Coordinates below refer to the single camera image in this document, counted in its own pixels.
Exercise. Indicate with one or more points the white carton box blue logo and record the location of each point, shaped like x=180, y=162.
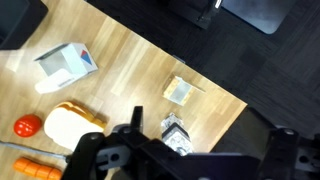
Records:
x=71, y=63

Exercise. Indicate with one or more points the grey floor mat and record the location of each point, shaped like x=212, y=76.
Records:
x=260, y=13

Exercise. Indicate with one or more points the orange toy carrot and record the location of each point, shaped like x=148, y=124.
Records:
x=36, y=169

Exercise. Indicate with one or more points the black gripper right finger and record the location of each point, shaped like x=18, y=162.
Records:
x=258, y=128

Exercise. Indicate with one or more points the red toy tomato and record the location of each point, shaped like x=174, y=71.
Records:
x=27, y=126

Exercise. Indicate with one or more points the cork pattern small carton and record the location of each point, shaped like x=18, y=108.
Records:
x=180, y=91

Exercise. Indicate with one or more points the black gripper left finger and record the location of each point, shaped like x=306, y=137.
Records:
x=137, y=116

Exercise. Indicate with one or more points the toy bread slice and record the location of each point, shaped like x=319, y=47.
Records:
x=68, y=125

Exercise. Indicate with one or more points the black open tray box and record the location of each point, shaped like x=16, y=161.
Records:
x=18, y=20

